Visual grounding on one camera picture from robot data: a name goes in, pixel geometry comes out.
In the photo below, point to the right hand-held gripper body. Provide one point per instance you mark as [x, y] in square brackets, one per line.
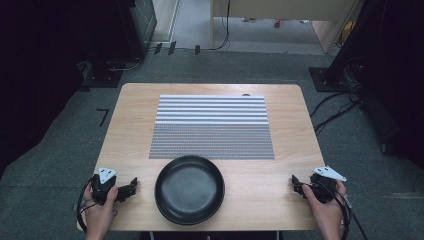
[325, 186]

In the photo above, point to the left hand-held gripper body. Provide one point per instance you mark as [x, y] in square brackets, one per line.
[101, 188]

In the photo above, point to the person's right hand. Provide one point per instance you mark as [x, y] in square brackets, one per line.
[325, 213]

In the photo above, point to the person's left hand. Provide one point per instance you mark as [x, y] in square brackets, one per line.
[100, 215]

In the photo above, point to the black round plate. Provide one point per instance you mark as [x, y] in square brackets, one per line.
[189, 190]

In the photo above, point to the black angled floor tape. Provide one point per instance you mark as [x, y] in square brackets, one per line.
[104, 115]

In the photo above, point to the grey striped placemat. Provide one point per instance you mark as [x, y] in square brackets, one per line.
[213, 130]

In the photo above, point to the black stand base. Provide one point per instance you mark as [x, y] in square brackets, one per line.
[103, 76]
[325, 80]

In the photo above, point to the yellow object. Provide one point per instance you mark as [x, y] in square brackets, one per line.
[347, 31]

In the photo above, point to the small red object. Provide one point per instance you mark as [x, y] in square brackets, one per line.
[277, 22]

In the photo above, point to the dark cabinet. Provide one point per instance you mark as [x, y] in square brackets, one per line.
[140, 23]

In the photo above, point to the light wooden desk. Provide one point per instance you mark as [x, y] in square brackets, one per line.
[283, 8]

